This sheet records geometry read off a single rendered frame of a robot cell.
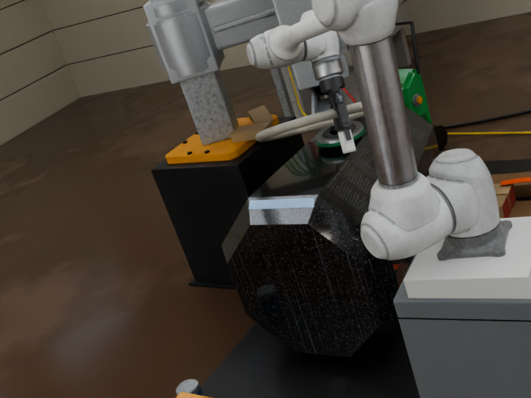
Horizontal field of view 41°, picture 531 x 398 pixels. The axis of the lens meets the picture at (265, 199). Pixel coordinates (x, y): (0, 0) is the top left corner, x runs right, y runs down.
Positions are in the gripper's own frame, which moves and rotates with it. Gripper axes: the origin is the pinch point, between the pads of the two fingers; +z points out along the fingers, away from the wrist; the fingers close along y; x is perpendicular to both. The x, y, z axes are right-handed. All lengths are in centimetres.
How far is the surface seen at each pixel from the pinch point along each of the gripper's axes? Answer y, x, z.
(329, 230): 50, 4, 31
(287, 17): 66, -4, -54
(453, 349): -29, -8, 62
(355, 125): 92, -26, -7
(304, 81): 76, -6, -29
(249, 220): 70, 31, 20
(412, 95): 228, -100, -19
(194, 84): 151, 35, -49
